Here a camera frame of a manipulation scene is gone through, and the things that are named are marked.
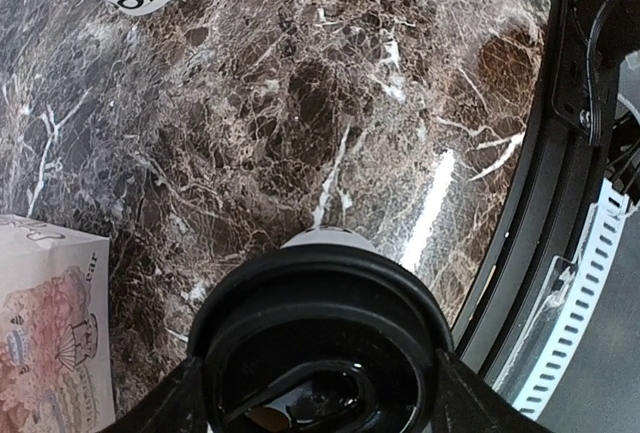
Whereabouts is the black cup lid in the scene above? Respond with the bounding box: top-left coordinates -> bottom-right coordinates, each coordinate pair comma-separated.
188,245 -> 454,432

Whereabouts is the single white paper cup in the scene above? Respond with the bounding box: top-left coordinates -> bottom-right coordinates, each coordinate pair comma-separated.
282,226 -> 377,253

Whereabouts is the white paper takeout bag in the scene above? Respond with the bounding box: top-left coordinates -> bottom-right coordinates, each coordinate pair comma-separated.
1,214 -> 115,432

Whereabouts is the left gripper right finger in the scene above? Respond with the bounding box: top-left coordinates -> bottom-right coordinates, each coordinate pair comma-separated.
430,350 -> 548,433

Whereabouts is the white slotted cable duct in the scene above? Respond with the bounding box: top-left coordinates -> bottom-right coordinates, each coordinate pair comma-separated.
494,179 -> 630,420

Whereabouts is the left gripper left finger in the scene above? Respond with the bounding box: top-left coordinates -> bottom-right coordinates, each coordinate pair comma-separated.
107,357 -> 208,433

